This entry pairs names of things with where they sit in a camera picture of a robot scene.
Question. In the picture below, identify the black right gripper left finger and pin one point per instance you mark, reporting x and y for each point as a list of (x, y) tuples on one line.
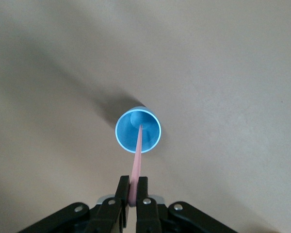
[(122, 191)]

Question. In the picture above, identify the pink chopstick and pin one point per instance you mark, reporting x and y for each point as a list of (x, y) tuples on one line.
[(137, 170)]

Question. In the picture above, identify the blue cup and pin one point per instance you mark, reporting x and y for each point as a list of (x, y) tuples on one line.
[(128, 133)]

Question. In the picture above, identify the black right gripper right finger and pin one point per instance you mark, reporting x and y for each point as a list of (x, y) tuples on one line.
[(142, 191)]

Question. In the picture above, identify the brown table cloth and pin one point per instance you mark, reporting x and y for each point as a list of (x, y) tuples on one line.
[(208, 72)]

